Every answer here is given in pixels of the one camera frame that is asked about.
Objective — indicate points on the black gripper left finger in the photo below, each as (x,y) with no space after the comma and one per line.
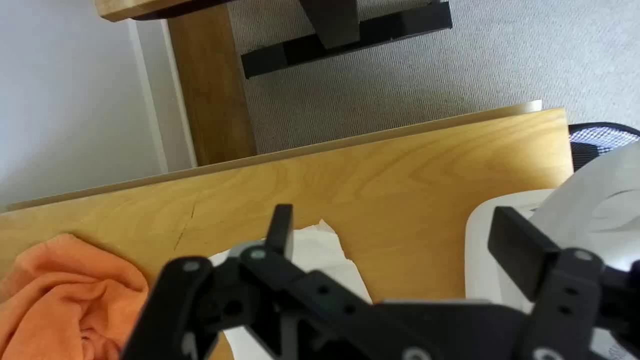
(291,313)

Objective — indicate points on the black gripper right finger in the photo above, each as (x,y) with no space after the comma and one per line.
(573,292)

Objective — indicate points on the white paper towel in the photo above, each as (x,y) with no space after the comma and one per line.
(311,249)

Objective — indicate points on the orange cloth towel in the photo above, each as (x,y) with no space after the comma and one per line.
(68,300)

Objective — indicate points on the white trash bin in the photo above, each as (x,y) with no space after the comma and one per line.
(486,280)

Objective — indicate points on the white plastic bin liner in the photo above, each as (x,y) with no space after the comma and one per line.
(599,209)

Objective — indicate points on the black mesh basket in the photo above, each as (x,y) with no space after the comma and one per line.
(594,139)

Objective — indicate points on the small wooden side table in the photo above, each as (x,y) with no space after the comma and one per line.
(209,71)

